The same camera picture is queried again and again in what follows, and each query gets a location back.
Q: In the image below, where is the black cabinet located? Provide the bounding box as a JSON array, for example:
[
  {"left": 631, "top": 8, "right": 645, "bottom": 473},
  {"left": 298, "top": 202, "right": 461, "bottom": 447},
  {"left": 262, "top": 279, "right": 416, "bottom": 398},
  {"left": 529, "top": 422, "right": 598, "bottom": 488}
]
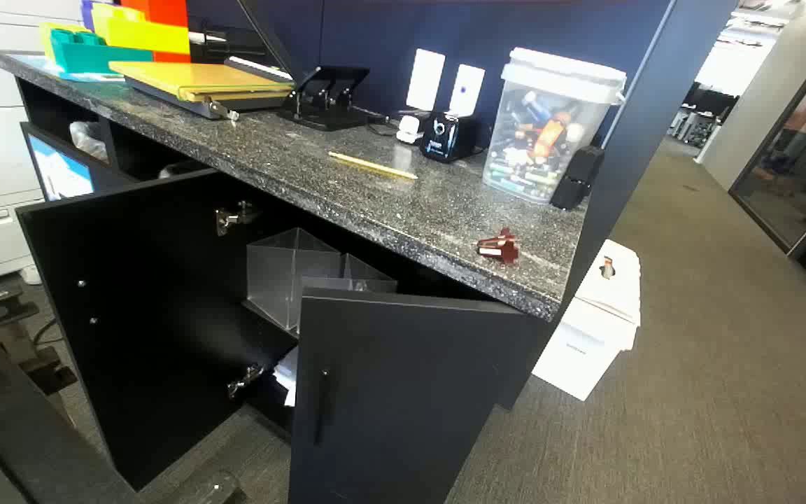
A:
[{"left": 0, "top": 48, "right": 738, "bottom": 504}]

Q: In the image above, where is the black right cabinet door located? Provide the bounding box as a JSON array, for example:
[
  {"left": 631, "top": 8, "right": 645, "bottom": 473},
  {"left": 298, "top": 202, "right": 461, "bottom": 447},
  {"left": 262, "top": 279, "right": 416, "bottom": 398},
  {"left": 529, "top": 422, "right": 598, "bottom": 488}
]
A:
[{"left": 289, "top": 291, "right": 546, "bottom": 504}]

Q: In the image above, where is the black cabinet door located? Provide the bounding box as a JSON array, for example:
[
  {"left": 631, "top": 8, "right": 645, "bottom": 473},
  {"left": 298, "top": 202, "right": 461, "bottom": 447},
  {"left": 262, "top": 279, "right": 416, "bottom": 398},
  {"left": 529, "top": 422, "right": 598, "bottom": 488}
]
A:
[
  {"left": 289, "top": 291, "right": 546, "bottom": 504},
  {"left": 14, "top": 167, "right": 298, "bottom": 492}
]

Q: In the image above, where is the upper metal door hinge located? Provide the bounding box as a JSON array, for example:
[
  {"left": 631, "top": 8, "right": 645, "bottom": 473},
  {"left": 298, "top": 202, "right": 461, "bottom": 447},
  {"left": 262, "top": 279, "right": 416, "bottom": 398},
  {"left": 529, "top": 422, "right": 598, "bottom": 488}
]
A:
[{"left": 212, "top": 198, "right": 261, "bottom": 237}]

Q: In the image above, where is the metal door hinge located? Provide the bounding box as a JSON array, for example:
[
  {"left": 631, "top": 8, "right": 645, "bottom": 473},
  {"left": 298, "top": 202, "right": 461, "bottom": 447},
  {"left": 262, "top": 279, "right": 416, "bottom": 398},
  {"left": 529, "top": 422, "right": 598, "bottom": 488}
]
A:
[
  {"left": 226, "top": 365, "right": 266, "bottom": 401},
  {"left": 212, "top": 198, "right": 261, "bottom": 237}
]

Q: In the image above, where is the lower metal door hinge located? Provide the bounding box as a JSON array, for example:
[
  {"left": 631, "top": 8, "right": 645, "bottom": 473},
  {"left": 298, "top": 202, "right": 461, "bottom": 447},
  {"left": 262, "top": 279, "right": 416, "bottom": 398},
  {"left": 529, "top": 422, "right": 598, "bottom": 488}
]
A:
[{"left": 226, "top": 365, "right": 266, "bottom": 401}]

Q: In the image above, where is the black left cabinet door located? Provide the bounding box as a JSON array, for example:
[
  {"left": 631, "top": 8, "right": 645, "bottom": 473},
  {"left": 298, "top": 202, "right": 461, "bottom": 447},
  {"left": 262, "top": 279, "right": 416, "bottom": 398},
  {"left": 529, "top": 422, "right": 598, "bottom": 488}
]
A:
[{"left": 14, "top": 167, "right": 298, "bottom": 492}]

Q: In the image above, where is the small red object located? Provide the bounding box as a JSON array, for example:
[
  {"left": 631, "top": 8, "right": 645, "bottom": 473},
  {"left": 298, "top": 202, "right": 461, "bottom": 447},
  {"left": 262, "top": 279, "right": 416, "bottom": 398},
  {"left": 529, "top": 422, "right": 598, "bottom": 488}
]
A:
[{"left": 475, "top": 230, "right": 521, "bottom": 263}]

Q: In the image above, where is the yellow pencil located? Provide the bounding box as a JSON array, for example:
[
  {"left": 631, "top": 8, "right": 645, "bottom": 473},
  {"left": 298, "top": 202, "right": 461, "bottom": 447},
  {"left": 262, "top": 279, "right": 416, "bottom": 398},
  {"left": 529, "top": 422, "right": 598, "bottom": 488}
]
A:
[{"left": 328, "top": 151, "right": 420, "bottom": 183}]

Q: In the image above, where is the black card holder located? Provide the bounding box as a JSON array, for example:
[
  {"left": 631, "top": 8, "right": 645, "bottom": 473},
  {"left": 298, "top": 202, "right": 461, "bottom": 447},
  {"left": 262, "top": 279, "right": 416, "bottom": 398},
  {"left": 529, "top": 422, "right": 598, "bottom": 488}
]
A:
[{"left": 420, "top": 116, "right": 477, "bottom": 163}]

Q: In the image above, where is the clear acrylic box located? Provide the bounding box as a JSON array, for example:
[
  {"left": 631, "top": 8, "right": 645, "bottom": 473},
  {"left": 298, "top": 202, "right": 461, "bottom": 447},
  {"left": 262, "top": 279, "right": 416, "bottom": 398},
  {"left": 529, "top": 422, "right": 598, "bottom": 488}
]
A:
[{"left": 247, "top": 228, "right": 398, "bottom": 335}]

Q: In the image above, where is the black hole punch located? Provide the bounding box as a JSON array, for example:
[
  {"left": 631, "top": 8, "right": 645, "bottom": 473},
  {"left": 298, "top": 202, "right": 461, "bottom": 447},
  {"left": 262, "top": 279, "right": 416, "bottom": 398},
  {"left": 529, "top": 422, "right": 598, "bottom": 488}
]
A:
[{"left": 280, "top": 65, "right": 371, "bottom": 132}]

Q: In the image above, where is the white card left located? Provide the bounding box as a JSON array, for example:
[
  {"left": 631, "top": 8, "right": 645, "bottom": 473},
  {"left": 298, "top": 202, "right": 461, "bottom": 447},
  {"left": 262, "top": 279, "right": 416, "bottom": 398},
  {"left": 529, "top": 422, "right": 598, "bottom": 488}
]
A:
[{"left": 405, "top": 48, "right": 444, "bottom": 113}]

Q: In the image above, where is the white card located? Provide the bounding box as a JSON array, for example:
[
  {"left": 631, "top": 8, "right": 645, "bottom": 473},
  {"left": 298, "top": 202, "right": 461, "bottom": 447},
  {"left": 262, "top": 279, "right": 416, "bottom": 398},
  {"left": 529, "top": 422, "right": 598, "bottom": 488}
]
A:
[
  {"left": 447, "top": 65, "right": 483, "bottom": 118},
  {"left": 405, "top": 48, "right": 444, "bottom": 113}
]

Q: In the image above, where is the white card right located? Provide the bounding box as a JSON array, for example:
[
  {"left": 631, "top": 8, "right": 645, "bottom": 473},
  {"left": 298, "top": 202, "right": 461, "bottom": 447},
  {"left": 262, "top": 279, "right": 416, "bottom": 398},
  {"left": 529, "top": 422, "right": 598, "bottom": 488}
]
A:
[{"left": 447, "top": 65, "right": 483, "bottom": 118}]

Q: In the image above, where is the small black box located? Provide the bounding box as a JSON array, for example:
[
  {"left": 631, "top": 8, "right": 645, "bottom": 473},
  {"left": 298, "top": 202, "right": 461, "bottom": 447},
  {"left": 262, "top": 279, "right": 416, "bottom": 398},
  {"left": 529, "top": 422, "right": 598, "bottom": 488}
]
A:
[{"left": 550, "top": 145, "right": 605, "bottom": 209}]

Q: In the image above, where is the clear plastic storage container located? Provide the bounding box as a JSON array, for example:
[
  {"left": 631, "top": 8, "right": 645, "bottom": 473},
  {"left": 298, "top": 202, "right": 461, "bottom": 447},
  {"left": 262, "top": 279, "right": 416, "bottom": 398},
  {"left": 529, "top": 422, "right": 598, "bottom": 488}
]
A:
[{"left": 483, "top": 48, "right": 627, "bottom": 198}]

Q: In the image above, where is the white paper stack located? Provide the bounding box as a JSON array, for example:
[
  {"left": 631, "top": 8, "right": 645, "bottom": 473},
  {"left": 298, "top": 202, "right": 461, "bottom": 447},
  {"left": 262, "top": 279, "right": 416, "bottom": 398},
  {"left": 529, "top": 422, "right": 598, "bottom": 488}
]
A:
[{"left": 532, "top": 240, "right": 641, "bottom": 401}]

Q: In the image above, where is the yellow folder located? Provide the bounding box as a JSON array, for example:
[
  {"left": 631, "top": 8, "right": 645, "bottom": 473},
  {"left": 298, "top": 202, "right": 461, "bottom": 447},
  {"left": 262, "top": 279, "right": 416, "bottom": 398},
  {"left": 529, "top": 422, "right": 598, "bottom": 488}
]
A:
[{"left": 112, "top": 62, "right": 291, "bottom": 102}]

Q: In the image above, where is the orange toy block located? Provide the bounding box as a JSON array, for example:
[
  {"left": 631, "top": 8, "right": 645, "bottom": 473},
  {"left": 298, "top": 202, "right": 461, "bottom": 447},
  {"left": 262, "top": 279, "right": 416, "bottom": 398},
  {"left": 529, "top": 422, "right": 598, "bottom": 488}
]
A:
[{"left": 121, "top": 0, "right": 191, "bottom": 62}]

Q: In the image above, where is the yellow toy block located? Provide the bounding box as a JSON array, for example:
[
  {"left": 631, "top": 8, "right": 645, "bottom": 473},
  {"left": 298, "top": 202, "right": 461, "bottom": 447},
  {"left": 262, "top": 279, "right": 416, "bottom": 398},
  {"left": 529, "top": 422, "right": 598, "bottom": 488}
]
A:
[{"left": 93, "top": 0, "right": 191, "bottom": 57}]

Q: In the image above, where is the green toy block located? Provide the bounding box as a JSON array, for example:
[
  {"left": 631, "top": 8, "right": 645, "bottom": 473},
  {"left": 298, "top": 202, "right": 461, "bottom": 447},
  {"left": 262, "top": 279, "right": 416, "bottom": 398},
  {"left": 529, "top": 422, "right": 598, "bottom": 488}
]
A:
[{"left": 49, "top": 29, "right": 154, "bottom": 72}]

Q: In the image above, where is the black door handle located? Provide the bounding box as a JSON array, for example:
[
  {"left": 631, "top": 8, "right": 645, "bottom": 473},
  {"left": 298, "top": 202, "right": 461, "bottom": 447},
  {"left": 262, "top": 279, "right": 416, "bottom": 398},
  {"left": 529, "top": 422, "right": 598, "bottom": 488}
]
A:
[{"left": 312, "top": 368, "right": 329, "bottom": 446}]

